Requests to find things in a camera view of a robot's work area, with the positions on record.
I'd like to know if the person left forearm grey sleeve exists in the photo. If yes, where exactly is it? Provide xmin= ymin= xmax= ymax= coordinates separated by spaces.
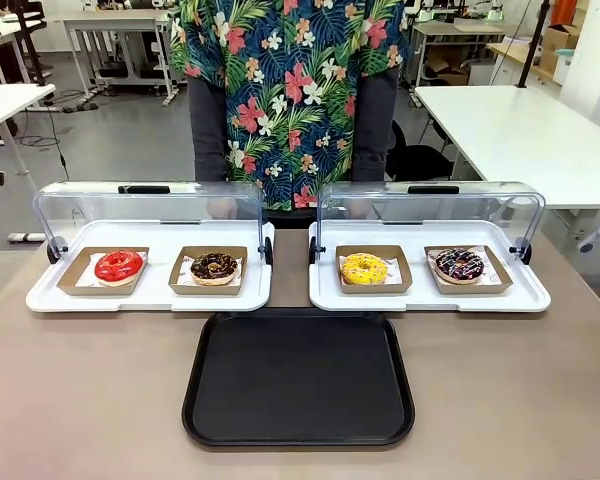
xmin=350 ymin=64 xmax=399 ymax=182

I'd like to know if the person right forearm grey sleeve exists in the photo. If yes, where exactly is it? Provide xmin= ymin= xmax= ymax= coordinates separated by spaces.
xmin=187 ymin=77 xmax=230 ymax=184

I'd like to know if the brown cardboard donut box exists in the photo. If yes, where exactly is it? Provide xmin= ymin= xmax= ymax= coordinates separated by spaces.
xmin=57 ymin=246 xmax=150 ymax=296
xmin=167 ymin=245 xmax=249 ymax=296
xmin=335 ymin=244 xmax=414 ymax=295
xmin=424 ymin=244 xmax=514 ymax=296

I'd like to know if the red glazed donut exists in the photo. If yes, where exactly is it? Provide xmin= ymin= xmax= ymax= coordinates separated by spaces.
xmin=94 ymin=249 xmax=146 ymax=288

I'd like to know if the white display tray base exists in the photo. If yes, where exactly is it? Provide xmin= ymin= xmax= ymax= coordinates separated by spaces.
xmin=25 ymin=218 xmax=274 ymax=314
xmin=308 ymin=219 xmax=552 ymax=314

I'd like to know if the chocolate donut with sprinkles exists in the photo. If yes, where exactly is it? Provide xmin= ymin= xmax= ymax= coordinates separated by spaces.
xmin=189 ymin=251 xmax=240 ymax=287

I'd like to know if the black plastic serving tray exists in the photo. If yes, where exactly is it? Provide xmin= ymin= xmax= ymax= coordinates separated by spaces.
xmin=181 ymin=307 xmax=416 ymax=448

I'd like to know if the yellow glazed donut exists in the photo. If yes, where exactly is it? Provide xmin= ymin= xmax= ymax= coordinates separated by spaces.
xmin=339 ymin=252 xmax=389 ymax=287

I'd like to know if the dark donut with white drizzle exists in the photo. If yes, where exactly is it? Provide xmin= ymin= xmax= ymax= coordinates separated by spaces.
xmin=433 ymin=247 xmax=485 ymax=285

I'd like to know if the person right hand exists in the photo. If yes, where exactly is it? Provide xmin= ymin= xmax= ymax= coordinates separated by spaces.
xmin=206 ymin=196 xmax=237 ymax=221

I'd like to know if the white desk with metal leg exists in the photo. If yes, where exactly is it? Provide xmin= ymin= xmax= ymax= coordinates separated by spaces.
xmin=0 ymin=83 xmax=57 ymax=244

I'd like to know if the white printed paper liner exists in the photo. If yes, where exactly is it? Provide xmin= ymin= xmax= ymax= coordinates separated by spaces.
xmin=431 ymin=246 xmax=499 ymax=288
xmin=176 ymin=256 xmax=244 ymax=290
xmin=340 ymin=256 xmax=399 ymax=289
xmin=74 ymin=252 xmax=149 ymax=290

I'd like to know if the black tall stool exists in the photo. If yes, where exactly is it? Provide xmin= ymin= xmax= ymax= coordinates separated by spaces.
xmin=5 ymin=0 xmax=49 ymax=87

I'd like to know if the clear hinged display lid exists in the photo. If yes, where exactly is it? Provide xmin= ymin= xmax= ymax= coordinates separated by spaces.
xmin=315 ymin=180 xmax=548 ymax=265
xmin=32 ymin=180 xmax=276 ymax=265

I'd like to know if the grey-top background desk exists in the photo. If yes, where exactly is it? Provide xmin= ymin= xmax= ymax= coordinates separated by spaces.
xmin=62 ymin=8 xmax=177 ymax=107

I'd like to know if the person torso in floral shirt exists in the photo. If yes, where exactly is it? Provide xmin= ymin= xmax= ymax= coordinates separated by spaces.
xmin=169 ymin=0 xmax=411 ymax=229

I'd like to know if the black office chair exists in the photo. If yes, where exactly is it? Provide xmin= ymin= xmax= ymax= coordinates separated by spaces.
xmin=385 ymin=119 xmax=454 ymax=182

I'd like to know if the cardboard box under workbench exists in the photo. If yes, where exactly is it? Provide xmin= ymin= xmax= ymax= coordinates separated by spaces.
xmin=423 ymin=47 xmax=472 ymax=87

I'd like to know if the large white work table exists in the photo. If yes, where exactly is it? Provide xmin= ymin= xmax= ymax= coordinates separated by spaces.
xmin=413 ymin=84 xmax=600 ymax=211

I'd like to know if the wooden top bench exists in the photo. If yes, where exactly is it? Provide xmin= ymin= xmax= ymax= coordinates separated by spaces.
xmin=485 ymin=42 xmax=557 ymax=84

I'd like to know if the black vertical pole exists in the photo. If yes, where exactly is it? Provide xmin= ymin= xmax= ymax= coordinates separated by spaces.
xmin=513 ymin=0 xmax=552 ymax=90

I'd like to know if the open cardboard box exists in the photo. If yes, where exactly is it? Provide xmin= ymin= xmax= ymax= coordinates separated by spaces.
xmin=538 ymin=23 xmax=584 ymax=71

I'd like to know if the black floor cable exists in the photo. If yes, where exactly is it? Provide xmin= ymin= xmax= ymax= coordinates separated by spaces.
xmin=18 ymin=92 xmax=72 ymax=182

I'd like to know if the background workbench with white frame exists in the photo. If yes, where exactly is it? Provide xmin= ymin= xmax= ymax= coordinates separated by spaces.
xmin=410 ymin=20 xmax=507 ymax=92

